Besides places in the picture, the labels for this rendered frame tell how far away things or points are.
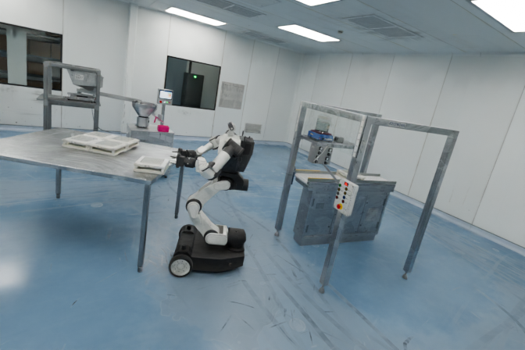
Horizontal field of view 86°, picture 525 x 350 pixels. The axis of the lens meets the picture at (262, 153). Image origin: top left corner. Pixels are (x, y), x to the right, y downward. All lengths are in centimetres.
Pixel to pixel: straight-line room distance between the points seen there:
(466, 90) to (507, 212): 211
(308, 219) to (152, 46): 547
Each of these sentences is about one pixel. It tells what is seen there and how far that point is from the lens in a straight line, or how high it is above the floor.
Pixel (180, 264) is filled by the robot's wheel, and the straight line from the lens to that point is 272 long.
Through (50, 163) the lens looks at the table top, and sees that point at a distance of 274.
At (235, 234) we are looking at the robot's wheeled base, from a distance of 279.
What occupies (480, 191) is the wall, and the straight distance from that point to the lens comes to 599.
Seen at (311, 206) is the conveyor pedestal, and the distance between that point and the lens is 330.
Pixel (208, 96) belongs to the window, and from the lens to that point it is 778.
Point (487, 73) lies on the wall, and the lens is 613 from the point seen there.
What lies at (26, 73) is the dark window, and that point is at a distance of 733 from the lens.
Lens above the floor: 172
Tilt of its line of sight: 13 degrees down
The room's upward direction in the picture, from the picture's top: 11 degrees clockwise
